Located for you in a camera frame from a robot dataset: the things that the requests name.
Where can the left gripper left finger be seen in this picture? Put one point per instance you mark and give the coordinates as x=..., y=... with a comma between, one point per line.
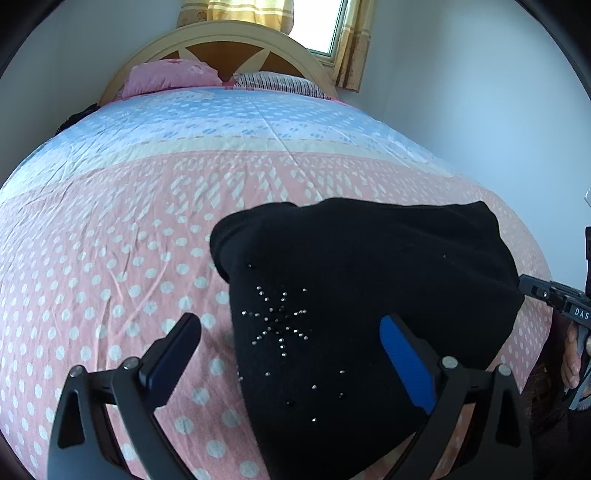
x=83, y=444

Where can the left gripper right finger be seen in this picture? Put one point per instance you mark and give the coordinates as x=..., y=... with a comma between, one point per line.
x=497, y=444

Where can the black pants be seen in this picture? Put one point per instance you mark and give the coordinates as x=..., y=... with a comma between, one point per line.
x=308, y=288

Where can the black clothing beside bed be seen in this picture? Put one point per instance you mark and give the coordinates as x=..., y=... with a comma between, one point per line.
x=76, y=117

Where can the person right hand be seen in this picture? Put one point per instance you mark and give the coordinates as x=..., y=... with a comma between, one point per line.
x=571, y=363

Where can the polka dot bed sheet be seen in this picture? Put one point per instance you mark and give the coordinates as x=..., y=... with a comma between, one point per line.
x=105, y=233

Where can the striped pillow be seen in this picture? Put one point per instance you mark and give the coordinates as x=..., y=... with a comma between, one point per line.
x=263, y=80

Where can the yellow right curtain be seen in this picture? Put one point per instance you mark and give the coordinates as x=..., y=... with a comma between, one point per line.
x=353, y=44

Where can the yellow curtain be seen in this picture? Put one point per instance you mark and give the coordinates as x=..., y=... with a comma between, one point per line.
x=353, y=44
x=274, y=14

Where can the back window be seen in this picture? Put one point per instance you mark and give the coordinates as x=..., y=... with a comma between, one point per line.
x=318, y=25

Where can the pink pillow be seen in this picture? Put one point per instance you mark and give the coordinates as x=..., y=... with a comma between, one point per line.
x=166, y=74

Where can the cream arched headboard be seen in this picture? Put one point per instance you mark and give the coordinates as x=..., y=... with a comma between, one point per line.
x=229, y=47

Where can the yellow centre curtain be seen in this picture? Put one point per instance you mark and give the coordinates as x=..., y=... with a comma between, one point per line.
x=274, y=14

